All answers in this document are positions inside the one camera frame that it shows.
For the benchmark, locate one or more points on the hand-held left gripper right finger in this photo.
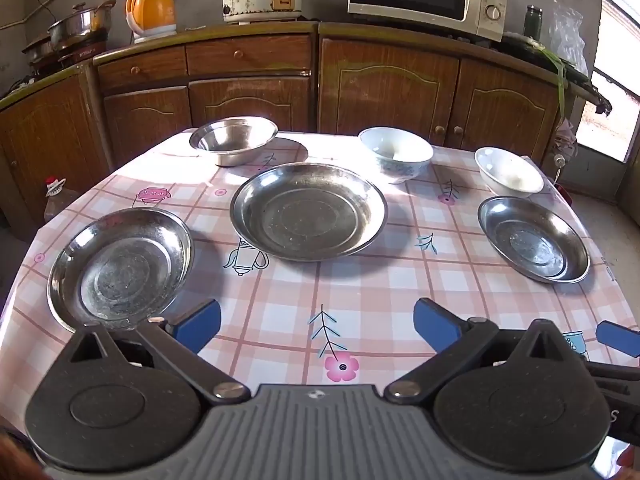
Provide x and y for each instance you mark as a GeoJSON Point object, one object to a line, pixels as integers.
{"type": "Point", "coordinates": [435, 322]}

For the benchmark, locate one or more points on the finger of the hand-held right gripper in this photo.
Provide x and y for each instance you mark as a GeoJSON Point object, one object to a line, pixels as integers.
{"type": "Point", "coordinates": [620, 337]}
{"type": "Point", "coordinates": [617, 372]}

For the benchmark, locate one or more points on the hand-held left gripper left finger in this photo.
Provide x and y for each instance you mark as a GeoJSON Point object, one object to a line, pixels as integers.
{"type": "Point", "coordinates": [202, 325]}

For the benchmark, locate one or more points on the small stainless steel plate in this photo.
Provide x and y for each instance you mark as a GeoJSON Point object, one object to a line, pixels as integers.
{"type": "Point", "coordinates": [120, 270]}
{"type": "Point", "coordinates": [532, 242]}

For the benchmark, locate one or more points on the large stainless steel plate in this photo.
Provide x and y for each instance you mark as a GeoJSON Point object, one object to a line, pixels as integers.
{"type": "Point", "coordinates": [307, 210]}

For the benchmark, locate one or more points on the deep stainless steel bowl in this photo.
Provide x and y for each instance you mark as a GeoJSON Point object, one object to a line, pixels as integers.
{"type": "Point", "coordinates": [232, 137]}

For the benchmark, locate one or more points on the plain white ceramic bowl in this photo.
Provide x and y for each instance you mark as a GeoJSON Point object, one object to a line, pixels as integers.
{"type": "Point", "coordinates": [507, 172]}

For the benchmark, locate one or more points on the patterned white ceramic bowl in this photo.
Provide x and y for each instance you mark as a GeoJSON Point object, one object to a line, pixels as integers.
{"type": "Point", "coordinates": [395, 152]}

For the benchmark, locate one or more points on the oil bottle with red cap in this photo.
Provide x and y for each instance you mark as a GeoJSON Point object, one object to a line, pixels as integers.
{"type": "Point", "coordinates": [57, 205]}

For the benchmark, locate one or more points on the grey hanging cloth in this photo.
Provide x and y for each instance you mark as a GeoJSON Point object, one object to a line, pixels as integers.
{"type": "Point", "coordinates": [565, 145]}

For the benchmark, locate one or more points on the window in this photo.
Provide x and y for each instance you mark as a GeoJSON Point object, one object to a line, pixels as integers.
{"type": "Point", "coordinates": [615, 125]}

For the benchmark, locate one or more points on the wooden two-door cabinet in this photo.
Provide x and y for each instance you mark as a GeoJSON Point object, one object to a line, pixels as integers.
{"type": "Point", "coordinates": [400, 90]}

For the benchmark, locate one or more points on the wooden corner cabinet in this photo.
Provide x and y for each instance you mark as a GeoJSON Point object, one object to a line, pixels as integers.
{"type": "Point", "coordinates": [45, 140]}

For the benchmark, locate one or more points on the green onion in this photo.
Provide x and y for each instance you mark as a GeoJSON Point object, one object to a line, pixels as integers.
{"type": "Point", "coordinates": [560, 80]}

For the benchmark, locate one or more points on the dark induction stove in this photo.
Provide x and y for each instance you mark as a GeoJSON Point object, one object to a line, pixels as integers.
{"type": "Point", "coordinates": [75, 55]}

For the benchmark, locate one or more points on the clear plastic bag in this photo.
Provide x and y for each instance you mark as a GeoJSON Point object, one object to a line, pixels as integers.
{"type": "Point", "coordinates": [567, 32]}

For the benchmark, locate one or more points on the orange electric kettle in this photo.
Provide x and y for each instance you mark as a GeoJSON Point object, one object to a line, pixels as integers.
{"type": "Point", "coordinates": [150, 10]}

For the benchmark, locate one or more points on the small steel pan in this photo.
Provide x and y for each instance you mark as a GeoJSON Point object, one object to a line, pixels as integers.
{"type": "Point", "coordinates": [37, 49]}

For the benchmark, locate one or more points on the stainless steel pot with lid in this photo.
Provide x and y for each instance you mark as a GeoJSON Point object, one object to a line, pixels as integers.
{"type": "Point", "coordinates": [75, 25]}

